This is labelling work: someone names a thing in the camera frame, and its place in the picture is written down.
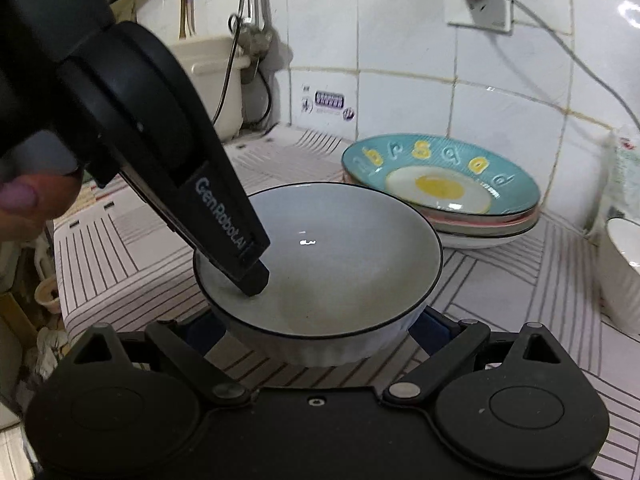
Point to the teal fried egg plate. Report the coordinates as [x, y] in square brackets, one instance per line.
[370, 161]

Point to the striped pink table mat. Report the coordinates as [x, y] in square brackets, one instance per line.
[119, 264]

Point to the white rice cooker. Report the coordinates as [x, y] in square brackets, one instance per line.
[205, 60]

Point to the wooden hanging utensil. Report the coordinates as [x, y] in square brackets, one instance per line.
[186, 19]

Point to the white wall socket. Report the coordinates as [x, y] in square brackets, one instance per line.
[487, 15]

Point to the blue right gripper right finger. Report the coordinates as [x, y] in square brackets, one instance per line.
[452, 350]

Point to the white black-rimmed plate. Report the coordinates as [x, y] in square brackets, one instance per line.
[466, 241]

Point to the hanging metal utensils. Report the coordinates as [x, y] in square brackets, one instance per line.
[251, 31]

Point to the white salt bag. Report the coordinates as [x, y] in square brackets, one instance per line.
[620, 195]

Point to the person left hand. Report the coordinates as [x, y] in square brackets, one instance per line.
[28, 202]

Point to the white bowl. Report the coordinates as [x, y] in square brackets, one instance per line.
[618, 272]
[350, 269]

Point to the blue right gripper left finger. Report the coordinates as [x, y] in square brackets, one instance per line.
[180, 348]

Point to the white pink floral plate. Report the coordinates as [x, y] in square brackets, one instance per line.
[480, 219]

